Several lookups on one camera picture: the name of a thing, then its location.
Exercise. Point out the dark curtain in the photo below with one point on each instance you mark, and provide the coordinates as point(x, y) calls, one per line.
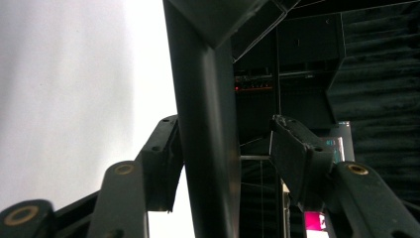
point(379, 82)

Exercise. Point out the equipment rack with red light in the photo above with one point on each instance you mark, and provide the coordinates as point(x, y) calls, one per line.
point(254, 84)

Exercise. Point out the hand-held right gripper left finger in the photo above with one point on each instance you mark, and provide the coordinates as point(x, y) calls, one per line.
point(161, 165)

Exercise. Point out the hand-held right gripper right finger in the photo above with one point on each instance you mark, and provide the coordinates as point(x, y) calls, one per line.
point(297, 158)

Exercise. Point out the pink label object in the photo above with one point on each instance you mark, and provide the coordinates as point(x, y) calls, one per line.
point(313, 221)

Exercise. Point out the lit monitor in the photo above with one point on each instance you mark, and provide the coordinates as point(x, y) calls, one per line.
point(340, 145)

